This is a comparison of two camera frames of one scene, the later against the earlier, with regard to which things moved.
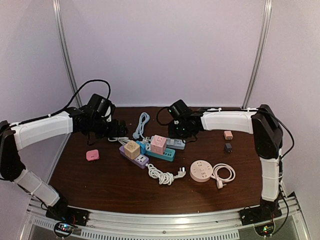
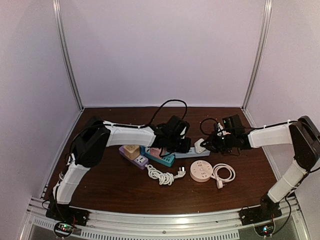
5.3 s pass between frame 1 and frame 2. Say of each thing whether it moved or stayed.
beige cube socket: stayed
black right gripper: moved
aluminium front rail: stayed
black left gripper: moved
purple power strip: stayed
